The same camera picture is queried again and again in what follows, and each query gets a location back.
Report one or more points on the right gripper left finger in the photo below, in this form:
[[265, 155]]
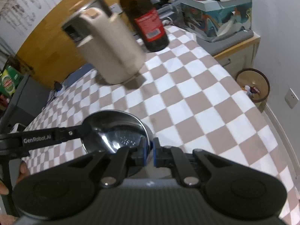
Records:
[[121, 162]]

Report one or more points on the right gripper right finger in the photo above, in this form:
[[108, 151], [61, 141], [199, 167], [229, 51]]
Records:
[[181, 164]]

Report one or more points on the round steel bowl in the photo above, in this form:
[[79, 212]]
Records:
[[110, 131]]

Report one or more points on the person's left hand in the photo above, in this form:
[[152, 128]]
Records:
[[18, 171]]

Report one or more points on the grey cabinet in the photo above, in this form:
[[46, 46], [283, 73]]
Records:
[[25, 105]]

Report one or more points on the checkered tablecloth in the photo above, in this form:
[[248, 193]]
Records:
[[188, 100]]

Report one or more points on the green Tsingtao beer box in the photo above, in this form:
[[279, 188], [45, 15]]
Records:
[[10, 79]]

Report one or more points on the beige electric kettle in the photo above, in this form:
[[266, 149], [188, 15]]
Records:
[[104, 41]]

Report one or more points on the brown waste basket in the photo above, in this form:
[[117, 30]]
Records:
[[254, 83]]

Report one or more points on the brown beer bottle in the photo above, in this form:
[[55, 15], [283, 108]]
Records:
[[145, 19]]

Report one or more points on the colourful patterned box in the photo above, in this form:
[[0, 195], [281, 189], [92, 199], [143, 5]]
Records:
[[216, 20]]

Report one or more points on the white wall socket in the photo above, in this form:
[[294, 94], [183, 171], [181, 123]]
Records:
[[115, 8]]

